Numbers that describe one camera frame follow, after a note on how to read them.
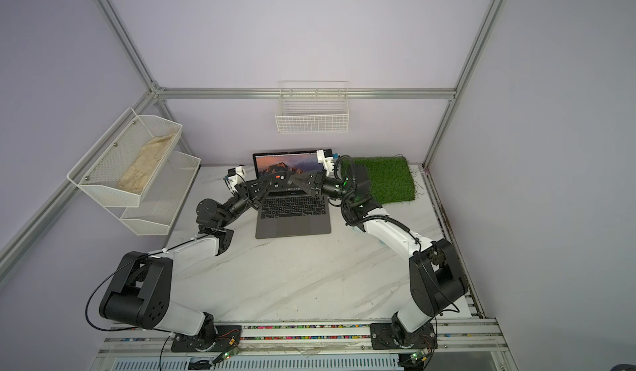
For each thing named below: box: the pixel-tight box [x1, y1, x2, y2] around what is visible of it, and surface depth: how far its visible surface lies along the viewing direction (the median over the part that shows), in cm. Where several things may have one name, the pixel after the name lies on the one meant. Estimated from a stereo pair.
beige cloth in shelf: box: [116, 132, 177, 196], surface depth 81 cm
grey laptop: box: [252, 149, 333, 240], surface depth 103 cm
